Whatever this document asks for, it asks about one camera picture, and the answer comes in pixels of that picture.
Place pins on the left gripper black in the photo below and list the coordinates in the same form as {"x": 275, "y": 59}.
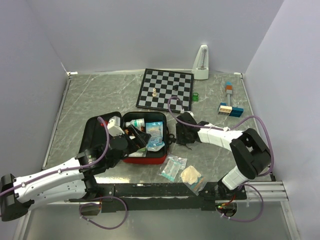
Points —
{"x": 140, "y": 140}

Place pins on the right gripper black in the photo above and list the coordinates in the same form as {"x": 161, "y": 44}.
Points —
{"x": 179, "y": 138}

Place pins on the white gauze pad bag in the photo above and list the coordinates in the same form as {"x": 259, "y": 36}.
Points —
{"x": 137, "y": 154}

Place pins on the white medicine bottle green label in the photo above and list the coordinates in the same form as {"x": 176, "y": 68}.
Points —
{"x": 136, "y": 122}

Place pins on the blue white gauze packet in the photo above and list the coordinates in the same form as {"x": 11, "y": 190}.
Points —
{"x": 156, "y": 130}

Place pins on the black red medicine kit case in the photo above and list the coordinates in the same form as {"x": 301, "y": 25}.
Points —
{"x": 96, "y": 139}

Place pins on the green small box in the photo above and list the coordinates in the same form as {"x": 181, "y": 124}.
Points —
{"x": 142, "y": 150}

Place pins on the brown medicine bottle orange label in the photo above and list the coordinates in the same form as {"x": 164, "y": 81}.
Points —
{"x": 141, "y": 128}

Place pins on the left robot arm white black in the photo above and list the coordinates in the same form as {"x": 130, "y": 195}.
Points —
{"x": 73, "y": 179}

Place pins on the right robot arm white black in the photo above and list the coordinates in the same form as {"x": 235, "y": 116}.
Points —
{"x": 249, "y": 151}

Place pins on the teal swab zip bag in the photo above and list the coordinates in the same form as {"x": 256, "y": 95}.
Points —
{"x": 171, "y": 166}

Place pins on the beige gloves plastic bag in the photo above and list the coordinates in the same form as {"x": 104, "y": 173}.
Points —
{"x": 193, "y": 179}

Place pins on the blue white brick block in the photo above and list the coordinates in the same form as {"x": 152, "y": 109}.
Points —
{"x": 231, "y": 111}

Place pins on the white chess pawn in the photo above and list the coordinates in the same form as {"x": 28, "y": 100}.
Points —
{"x": 154, "y": 92}

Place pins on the black chess pawn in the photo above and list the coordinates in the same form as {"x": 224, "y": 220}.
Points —
{"x": 176, "y": 87}

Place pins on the black white chessboard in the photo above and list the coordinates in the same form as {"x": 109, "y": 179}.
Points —
{"x": 164, "y": 81}

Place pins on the blue orange grey brick stick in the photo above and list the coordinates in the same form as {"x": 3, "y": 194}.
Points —
{"x": 228, "y": 92}

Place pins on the white metronome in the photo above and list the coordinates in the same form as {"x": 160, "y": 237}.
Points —
{"x": 200, "y": 69}

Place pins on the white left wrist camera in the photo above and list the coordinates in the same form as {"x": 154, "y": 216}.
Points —
{"x": 114, "y": 126}

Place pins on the aluminium rail frame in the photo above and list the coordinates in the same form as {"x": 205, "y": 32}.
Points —
{"x": 271, "y": 191}

